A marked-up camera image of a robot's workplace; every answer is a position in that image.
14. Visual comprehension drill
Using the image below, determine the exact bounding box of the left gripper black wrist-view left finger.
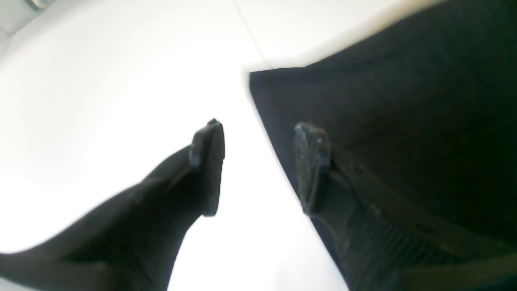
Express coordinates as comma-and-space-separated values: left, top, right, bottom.
1, 119, 225, 291

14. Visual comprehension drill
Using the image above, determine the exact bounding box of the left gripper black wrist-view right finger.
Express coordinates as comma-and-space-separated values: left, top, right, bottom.
294, 123, 516, 291

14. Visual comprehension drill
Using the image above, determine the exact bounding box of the black T-shirt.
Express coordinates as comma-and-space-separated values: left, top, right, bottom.
249, 0, 517, 291

